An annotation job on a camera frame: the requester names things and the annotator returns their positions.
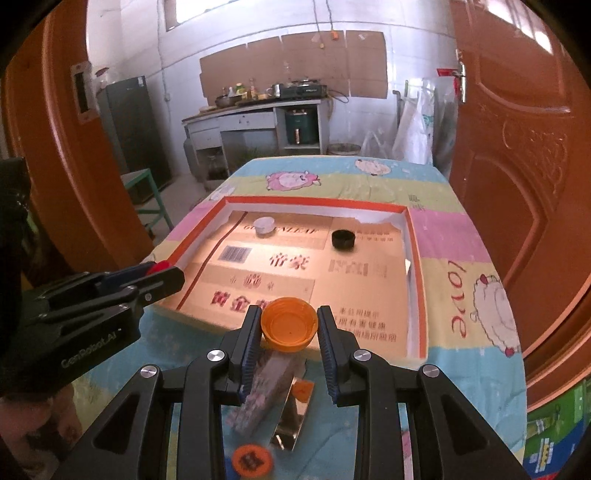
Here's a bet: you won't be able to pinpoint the brown wooden door with handle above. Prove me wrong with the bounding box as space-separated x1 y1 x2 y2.
449 0 591 409

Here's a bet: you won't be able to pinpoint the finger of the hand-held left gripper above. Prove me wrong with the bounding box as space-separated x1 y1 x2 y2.
23 262 156 308
48 266 186 325

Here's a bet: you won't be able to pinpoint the hanging plastic bags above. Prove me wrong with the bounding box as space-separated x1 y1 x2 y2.
360 79 457 168

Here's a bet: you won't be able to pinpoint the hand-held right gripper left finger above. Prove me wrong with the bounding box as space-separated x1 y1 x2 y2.
65 305 264 480

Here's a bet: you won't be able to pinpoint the green printed carton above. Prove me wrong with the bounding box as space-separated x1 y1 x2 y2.
525 375 591 477

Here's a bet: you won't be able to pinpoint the orange printed bottle cap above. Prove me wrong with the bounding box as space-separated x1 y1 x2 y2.
231 444 274 477

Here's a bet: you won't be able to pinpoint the person's left hand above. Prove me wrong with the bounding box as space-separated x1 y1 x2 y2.
28 387 84 464

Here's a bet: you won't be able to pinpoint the floral pattern lighter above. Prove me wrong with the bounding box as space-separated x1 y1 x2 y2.
232 354 306 435

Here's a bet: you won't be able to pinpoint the brown wooden door with latch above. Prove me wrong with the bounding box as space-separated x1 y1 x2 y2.
0 0 155 278

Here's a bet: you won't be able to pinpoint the orange plastic bottle cap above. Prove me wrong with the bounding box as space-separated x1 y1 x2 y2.
261 298 318 354

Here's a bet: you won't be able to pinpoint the dark grey refrigerator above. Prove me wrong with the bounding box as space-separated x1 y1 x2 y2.
98 76 175 191

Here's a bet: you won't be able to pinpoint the orange-rimmed cardboard box tray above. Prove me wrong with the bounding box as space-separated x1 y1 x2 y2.
152 195 428 360

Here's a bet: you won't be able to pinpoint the cardboard sheets on wall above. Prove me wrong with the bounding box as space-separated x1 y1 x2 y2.
199 30 389 100

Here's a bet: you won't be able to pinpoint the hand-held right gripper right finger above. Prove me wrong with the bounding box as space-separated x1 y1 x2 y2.
316 305 532 480

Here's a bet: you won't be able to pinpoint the black gas stove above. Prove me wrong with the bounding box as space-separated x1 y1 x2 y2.
279 82 329 99

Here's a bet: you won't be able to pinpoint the green air fryer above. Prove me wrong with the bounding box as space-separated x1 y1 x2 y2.
284 108 320 145

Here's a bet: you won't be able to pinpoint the metal door handle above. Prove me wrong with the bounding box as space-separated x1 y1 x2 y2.
454 48 470 105

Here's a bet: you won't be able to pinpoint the window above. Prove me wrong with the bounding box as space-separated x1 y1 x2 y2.
165 0 308 32

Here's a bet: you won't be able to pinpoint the green metal stool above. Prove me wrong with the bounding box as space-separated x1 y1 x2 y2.
121 168 175 240

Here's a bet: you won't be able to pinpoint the grey kitchen desk cabinet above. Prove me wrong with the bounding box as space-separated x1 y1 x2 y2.
181 98 333 180

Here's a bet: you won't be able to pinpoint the gold metal lighter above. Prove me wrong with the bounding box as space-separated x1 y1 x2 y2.
269 378 315 452

